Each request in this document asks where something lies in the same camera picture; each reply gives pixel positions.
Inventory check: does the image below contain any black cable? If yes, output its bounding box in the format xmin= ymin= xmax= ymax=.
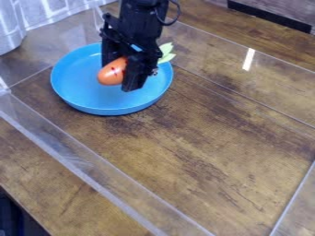
xmin=153 ymin=0 xmax=181 ymax=27

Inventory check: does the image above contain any clear acrylic barrier wall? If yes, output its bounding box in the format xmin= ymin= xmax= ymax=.
xmin=0 ymin=80 xmax=214 ymax=236

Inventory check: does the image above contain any white curtain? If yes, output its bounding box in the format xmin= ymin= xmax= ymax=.
xmin=0 ymin=0 xmax=116 ymax=55

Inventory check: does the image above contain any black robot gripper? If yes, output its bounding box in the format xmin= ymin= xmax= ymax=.
xmin=100 ymin=0 xmax=169 ymax=92

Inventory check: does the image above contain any orange toy carrot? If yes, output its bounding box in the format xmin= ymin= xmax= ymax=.
xmin=96 ymin=41 xmax=177 ymax=87

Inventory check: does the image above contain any blue round tray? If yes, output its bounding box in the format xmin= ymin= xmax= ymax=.
xmin=51 ymin=43 xmax=173 ymax=116

